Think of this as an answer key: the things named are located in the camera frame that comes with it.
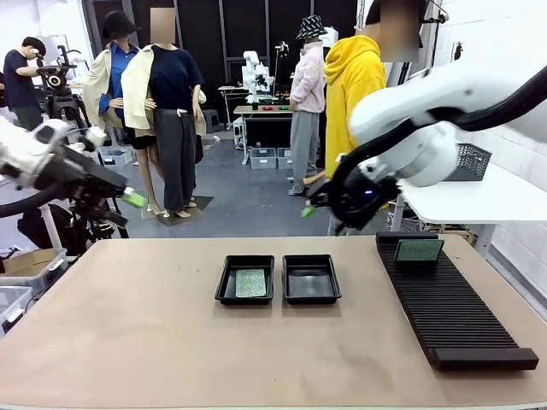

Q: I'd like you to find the black slotted board rack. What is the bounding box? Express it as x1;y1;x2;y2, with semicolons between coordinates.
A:
374;231;540;372

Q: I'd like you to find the dark mannequin base plate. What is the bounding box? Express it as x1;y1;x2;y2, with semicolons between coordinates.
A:
140;195;215;227

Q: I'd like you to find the white side table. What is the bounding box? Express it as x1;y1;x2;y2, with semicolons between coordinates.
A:
399;161;547;257

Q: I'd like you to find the grey work table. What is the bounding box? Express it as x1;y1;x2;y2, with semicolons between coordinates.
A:
232;104;296;166

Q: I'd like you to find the grey plastic woven basket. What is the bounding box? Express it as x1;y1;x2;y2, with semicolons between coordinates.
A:
444;143;492;183

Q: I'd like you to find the black plastic ESD tray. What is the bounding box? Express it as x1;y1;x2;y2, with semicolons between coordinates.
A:
214;255;275;307
281;255;343;307

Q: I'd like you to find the clear bin with grey latch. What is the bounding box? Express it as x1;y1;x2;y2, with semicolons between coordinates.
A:
0;247;68;296
0;285;34;339

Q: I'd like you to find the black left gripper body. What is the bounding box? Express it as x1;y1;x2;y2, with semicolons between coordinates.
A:
36;144;129;214

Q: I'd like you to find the clear storage bin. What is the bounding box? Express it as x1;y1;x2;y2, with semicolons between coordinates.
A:
276;147;295;171
249;147;278;171
98;147;134;168

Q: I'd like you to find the mannequin with navy shirt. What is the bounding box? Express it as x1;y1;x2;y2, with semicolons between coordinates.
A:
121;7;209;220

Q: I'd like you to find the person in navy shirt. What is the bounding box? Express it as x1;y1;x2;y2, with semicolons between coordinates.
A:
3;36;47;132

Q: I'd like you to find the black bag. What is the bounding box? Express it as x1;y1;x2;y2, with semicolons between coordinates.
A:
16;204;91;257

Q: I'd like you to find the brown cardboard box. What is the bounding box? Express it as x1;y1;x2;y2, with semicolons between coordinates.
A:
2;249;59;275

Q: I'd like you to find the mannequin with black hat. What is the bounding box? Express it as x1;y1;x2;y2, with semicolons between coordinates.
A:
82;10;166;217

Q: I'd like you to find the green printed circuit board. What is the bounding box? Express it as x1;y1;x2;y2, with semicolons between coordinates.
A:
393;238;445;264
234;267;268;299

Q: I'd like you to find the person in yellow hoodie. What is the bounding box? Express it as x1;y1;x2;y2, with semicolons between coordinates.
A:
323;0;422;237

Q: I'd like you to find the grey step stool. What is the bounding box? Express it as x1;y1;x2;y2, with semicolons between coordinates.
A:
200;108;221;133

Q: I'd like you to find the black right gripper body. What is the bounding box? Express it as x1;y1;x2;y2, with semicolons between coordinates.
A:
328;160;403;230

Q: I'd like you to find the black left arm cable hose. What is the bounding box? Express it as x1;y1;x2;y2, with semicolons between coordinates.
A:
0;186;59;220

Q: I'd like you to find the black camera tripod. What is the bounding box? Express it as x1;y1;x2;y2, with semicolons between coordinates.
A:
44;91;129;240

